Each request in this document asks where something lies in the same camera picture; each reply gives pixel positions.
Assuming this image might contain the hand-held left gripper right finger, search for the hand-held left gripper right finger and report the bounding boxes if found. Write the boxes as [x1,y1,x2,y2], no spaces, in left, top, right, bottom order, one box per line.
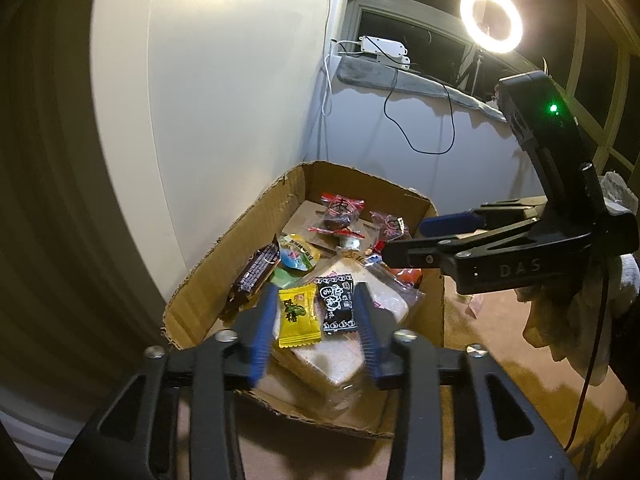
[352,282,581,480]

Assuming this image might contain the yellow snack packet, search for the yellow snack packet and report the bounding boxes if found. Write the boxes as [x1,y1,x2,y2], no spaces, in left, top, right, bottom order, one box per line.
[277,284,322,348]

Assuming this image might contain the red dark candy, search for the red dark candy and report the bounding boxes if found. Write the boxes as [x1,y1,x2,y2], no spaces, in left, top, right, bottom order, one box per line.
[307,192,366,238]

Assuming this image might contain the small black candy packet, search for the small black candy packet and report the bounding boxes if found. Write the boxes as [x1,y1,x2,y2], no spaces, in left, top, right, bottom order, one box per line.
[316,273,362,336]

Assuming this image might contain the red print clear packet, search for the red print clear packet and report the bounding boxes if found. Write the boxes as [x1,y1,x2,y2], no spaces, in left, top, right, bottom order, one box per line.
[371,211,413,241]

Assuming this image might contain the brown chocolate bar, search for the brown chocolate bar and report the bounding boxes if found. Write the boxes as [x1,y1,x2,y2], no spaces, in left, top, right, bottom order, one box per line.
[231,242,281,306]

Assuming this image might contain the gripper power cable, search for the gripper power cable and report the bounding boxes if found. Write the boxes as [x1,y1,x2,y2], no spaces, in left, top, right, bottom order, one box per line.
[565,265,609,453]

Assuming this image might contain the cardboard box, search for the cardboard box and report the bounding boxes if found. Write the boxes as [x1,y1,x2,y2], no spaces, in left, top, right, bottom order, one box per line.
[161,161,446,440]

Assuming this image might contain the white power strip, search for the white power strip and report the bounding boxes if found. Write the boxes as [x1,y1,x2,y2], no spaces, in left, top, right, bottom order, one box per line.
[360,35,409,59]

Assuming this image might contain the orange snack packet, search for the orange snack packet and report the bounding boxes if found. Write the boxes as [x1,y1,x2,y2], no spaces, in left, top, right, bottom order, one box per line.
[390,266,423,286]

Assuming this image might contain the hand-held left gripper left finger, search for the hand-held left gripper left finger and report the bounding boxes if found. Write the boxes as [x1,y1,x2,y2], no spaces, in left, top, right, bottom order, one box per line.
[52,284,280,480]

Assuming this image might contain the green jelly cup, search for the green jelly cup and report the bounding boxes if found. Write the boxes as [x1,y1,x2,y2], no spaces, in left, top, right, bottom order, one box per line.
[277,232,321,271]

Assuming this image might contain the person's right hand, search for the person's right hand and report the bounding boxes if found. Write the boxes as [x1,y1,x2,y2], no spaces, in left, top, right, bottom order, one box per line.
[524,255,640,386]

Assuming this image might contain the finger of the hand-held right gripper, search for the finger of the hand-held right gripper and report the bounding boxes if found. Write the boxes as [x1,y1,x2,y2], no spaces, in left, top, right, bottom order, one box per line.
[383,220,547,271]
[420,199,549,237]

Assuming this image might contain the sliced bread packet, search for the sliced bread packet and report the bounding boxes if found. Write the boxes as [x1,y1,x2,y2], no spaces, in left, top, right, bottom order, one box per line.
[272,257,426,391]

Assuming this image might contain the pink wrapper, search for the pink wrapper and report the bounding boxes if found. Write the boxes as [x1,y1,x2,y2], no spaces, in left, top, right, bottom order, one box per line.
[457,292,483,318]

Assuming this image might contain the ring light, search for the ring light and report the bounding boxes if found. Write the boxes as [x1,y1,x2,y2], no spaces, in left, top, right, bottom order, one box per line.
[459,0,524,96]

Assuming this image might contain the white window frame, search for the white window frame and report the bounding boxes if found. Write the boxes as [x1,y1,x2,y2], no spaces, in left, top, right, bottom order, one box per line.
[350,0,640,176]

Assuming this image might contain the green snack packet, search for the green snack packet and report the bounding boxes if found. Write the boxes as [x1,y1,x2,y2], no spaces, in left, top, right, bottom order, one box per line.
[270,267,301,288]

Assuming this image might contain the white cable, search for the white cable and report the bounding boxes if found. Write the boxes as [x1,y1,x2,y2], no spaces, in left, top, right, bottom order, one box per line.
[322,40,364,117]

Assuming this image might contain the black cable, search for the black cable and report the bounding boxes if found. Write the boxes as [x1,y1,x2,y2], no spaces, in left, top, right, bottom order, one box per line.
[384,67,456,155]

